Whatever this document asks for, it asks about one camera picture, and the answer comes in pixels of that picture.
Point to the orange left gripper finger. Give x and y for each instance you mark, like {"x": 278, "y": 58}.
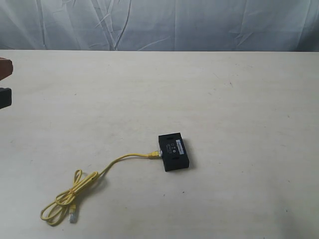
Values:
{"x": 6, "y": 68}

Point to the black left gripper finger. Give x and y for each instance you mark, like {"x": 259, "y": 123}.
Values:
{"x": 5, "y": 97}

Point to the black network switch box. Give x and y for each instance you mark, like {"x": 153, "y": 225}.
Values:
{"x": 173, "y": 152}

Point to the grey wrinkled backdrop cloth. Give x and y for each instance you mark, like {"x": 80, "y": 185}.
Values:
{"x": 160, "y": 25}

